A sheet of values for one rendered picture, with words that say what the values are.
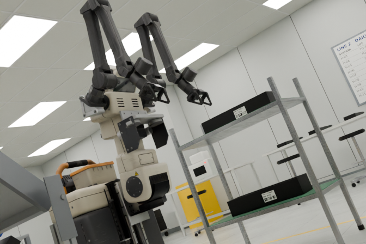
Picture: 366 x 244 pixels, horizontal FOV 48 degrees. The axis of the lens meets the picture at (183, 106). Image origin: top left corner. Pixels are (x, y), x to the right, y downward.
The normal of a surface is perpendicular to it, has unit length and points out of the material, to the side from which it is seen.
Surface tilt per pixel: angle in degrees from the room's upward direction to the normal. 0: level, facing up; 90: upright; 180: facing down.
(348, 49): 90
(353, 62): 90
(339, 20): 90
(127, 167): 90
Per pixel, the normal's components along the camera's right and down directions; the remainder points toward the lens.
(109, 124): -0.51, 0.00
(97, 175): 0.80, -0.37
